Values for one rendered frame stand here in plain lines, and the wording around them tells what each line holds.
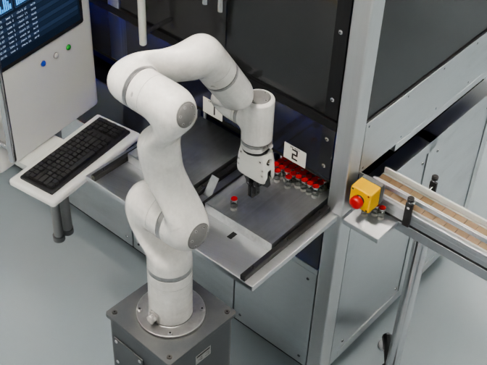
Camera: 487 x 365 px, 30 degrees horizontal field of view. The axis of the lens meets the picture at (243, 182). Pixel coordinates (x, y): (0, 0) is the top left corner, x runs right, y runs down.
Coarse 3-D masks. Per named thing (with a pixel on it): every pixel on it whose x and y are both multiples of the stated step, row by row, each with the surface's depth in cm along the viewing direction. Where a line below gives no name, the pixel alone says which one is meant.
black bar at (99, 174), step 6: (132, 150) 295; (120, 156) 292; (126, 156) 293; (114, 162) 290; (120, 162) 291; (102, 168) 288; (108, 168) 288; (114, 168) 290; (96, 174) 286; (102, 174) 287
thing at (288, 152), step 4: (284, 144) 278; (288, 144) 277; (284, 148) 279; (288, 148) 278; (296, 148) 275; (284, 152) 280; (288, 152) 278; (292, 152) 277; (300, 152) 275; (304, 152) 274; (284, 156) 281; (288, 156) 280; (300, 156) 276; (304, 156) 274; (292, 160) 279; (300, 160) 277; (304, 160) 275; (300, 164) 278; (304, 164) 276; (304, 168) 277
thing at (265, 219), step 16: (224, 192) 280; (240, 192) 284; (272, 192) 285; (288, 192) 285; (304, 192) 285; (208, 208) 275; (224, 208) 278; (240, 208) 279; (256, 208) 279; (272, 208) 279; (288, 208) 280; (304, 208) 280; (320, 208) 278; (240, 224) 269; (256, 224) 274; (272, 224) 274; (288, 224) 274; (256, 240) 267; (272, 240) 269
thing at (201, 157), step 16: (192, 128) 308; (208, 128) 308; (192, 144) 301; (208, 144) 302; (224, 144) 302; (240, 144) 302; (128, 160) 293; (192, 160) 295; (208, 160) 295; (224, 160) 296; (192, 176) 289; (208, 176) 285
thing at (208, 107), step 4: (204, 100) 294; (208, 100) 293; (204, 104) 295; (208, 104) 294; (204, 108) 296; (208, 108) 295; (212, 108) 293; (208, 112) 296; (212, 112) 294; (216, 112) 293; (212, 116) 295; (216, 116) 294; (220, 116) 292; (220, 120) 294
